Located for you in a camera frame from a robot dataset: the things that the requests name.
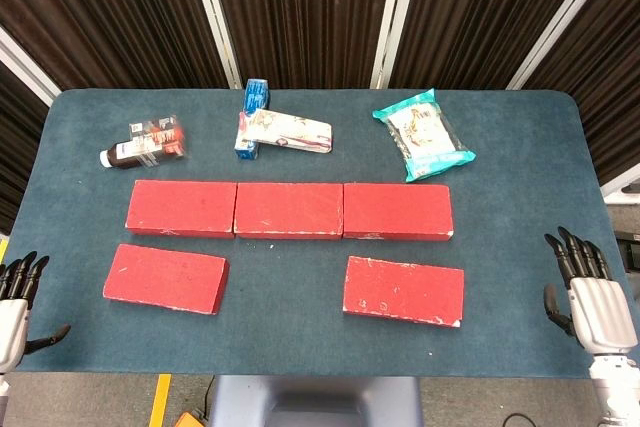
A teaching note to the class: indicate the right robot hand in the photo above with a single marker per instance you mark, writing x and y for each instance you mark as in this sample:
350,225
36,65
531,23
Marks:
600,312

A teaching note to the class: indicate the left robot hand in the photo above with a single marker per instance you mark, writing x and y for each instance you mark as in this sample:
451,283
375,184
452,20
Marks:
12,317

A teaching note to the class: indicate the red brick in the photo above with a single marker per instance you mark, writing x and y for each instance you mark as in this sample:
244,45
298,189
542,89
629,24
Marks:
397,209
287,207
165,277
402,289
180,207

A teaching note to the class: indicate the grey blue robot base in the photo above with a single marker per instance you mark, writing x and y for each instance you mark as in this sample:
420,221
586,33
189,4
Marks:
315,402

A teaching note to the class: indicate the black box device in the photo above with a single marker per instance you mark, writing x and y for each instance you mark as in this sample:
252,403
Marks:
631,247

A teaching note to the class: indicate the yellow floor tape strip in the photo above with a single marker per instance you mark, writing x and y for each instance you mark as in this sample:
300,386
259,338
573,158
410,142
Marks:
160,399

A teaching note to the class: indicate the brown pleated curtain panel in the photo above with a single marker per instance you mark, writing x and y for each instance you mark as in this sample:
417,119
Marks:
110,7
610,72
15,147
475,7
305,7

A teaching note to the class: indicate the brown bottle white cap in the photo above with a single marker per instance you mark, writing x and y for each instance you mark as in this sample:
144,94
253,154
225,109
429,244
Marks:
120,154

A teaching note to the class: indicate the orange floor object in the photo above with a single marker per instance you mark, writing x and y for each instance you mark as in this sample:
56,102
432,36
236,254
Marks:
192,419

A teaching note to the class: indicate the clear red black package box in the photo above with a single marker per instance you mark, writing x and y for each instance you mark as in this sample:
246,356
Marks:
160,133

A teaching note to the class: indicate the teal snack packet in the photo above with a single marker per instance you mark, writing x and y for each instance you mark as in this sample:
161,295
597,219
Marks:
425,132

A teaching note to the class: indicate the blue felt table cover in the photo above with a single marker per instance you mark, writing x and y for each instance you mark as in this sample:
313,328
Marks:
285,292

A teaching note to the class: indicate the blue carton box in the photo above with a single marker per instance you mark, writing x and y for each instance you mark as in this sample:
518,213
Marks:
256,92

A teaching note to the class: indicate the white pink pouch package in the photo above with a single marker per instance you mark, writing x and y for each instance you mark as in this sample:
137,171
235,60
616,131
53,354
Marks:
295,132

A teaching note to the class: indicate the white partition post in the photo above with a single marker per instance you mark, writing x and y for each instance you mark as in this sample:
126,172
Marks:
215,17
620,189
395,17
25,72
560,22

